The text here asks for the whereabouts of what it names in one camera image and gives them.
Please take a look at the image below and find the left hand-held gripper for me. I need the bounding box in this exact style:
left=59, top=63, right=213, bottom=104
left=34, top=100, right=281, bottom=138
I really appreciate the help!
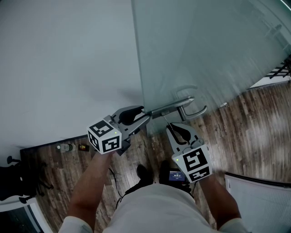
left=87, top=105, right=152, bottom=156

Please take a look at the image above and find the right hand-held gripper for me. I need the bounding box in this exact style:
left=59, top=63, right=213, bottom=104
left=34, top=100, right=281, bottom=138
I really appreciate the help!
left=166, top=122, right=211, bottom=184

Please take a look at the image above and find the silver metal door lock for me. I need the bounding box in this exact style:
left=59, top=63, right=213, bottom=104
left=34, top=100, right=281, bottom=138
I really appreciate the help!
left=150, top=96, right=196, bottom=120

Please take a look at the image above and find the person's right forearm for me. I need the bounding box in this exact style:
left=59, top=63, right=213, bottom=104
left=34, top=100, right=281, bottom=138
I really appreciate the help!
left=198, top=174, right=242, bottom=230

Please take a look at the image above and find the person's left forearm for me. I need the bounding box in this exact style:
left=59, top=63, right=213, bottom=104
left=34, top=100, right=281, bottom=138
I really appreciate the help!
left=67, top=151, right=114, bottom=225

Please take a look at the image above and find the frosted glass door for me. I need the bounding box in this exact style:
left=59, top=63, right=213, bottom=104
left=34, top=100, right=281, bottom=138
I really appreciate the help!
left=131, top=0, right=291, bottom=137

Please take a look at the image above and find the black device with screen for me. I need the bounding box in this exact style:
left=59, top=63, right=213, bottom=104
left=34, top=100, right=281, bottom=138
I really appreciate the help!
left=168, top=168, right=187, bottom=183

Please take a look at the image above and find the person's black left shoe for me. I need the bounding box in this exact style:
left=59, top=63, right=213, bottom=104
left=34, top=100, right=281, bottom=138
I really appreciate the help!
left=136, top=164, right=154, bottom=185

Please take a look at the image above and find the clear plastic bottle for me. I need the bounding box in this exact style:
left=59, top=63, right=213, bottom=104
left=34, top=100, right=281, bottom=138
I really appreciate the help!
left=56, top=143, right=77, bottom=153

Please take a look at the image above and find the person's white shirt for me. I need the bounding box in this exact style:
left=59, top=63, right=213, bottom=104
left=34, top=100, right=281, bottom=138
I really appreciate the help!
left=58, top=183, right=249, bottom=233

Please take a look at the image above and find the white cabinet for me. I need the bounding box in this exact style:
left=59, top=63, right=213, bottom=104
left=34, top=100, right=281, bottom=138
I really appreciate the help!
left=224, top=172, right=291, bottom=233

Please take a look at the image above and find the black metal rack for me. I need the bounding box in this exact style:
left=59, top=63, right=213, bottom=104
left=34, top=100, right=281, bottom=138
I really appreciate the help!
left=265, top=54, right=291, bottom=80

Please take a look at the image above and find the black office chair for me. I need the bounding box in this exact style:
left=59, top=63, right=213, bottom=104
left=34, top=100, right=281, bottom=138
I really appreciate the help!
left=0, top=155, right=55, bottom=203

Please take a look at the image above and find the silver lever door handle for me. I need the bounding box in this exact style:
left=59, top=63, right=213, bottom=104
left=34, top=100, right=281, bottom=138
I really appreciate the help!
left=177, top=105, right=208, bottom=122

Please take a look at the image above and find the black cable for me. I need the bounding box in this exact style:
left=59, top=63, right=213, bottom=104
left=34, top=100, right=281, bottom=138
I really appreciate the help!
left=108, top=167, right=126, bottom=207

